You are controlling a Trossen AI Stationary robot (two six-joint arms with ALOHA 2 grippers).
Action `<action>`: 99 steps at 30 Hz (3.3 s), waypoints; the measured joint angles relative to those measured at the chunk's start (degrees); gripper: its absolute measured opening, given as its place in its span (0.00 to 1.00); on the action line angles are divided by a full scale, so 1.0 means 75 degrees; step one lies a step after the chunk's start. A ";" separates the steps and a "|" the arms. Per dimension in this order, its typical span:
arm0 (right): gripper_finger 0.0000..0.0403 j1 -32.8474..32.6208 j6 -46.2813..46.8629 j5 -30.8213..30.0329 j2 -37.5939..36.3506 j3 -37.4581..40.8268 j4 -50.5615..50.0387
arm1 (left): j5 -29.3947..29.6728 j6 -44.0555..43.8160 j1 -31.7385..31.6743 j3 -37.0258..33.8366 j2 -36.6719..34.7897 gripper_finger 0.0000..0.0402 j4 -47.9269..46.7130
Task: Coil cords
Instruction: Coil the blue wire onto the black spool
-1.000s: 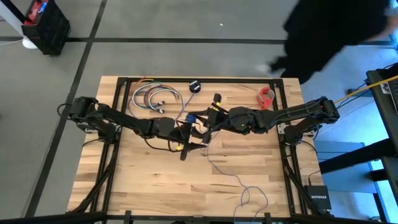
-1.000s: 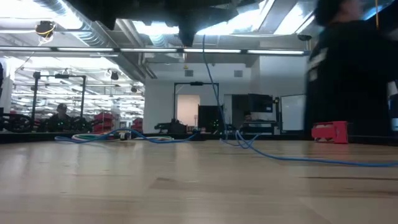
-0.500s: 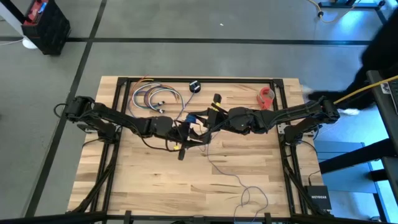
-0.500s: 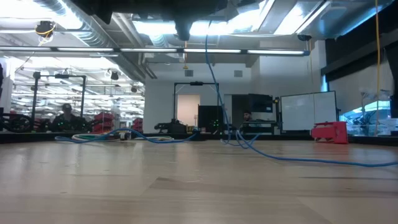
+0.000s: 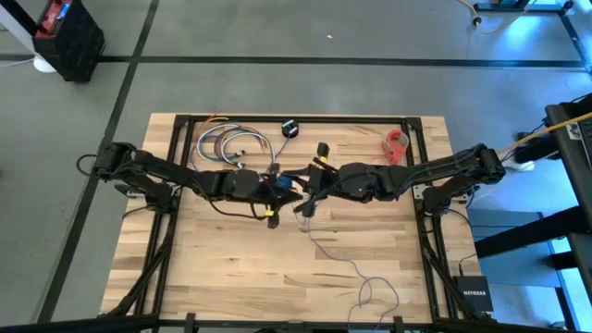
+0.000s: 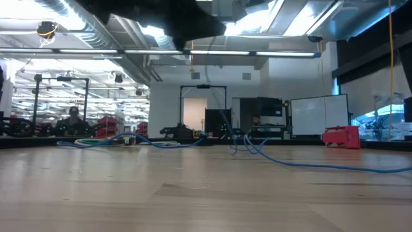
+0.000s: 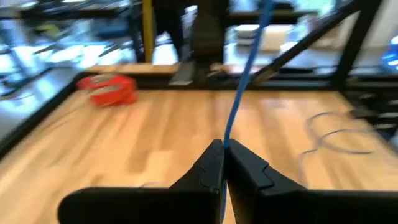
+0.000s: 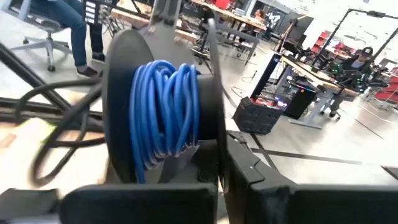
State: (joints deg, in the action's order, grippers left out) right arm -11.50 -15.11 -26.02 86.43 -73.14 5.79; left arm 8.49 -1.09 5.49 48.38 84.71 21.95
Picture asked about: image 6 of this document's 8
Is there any thin blue cord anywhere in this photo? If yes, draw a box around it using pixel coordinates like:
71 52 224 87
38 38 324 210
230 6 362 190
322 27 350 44
227 109 412 174

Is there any long ceiling light bar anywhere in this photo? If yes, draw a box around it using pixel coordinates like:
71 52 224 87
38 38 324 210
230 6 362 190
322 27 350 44
0 47 322 59

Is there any black cabinet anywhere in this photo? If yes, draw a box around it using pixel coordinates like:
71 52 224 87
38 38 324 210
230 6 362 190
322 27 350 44
205 108 232 138

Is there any red tool chest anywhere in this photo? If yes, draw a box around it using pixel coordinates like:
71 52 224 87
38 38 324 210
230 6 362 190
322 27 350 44
137 121 149 137
96 116 119 138

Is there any black monitor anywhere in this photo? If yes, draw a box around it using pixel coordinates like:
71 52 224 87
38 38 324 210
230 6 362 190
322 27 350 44
257 97 283 117

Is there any white whiteboard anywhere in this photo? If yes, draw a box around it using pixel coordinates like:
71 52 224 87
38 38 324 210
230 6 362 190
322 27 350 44
290 94 350 136

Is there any red tape dispenser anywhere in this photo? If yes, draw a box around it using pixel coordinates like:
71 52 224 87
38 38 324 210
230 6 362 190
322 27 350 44
321 125 361 150

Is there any black robot rig frame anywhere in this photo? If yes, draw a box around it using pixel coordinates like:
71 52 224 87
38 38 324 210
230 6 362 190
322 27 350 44
33 73 90 130
179 84 227 136

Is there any silver ventilation duct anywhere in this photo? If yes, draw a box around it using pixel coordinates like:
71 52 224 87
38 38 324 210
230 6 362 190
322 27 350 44
33 0 164 85

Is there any hanging yellow cable reel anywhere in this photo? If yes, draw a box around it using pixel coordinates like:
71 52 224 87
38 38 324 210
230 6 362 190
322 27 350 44
35 21 59 40

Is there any black aluminium table frame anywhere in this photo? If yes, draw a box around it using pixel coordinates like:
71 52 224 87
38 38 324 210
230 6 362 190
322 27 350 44
0 137 412 151

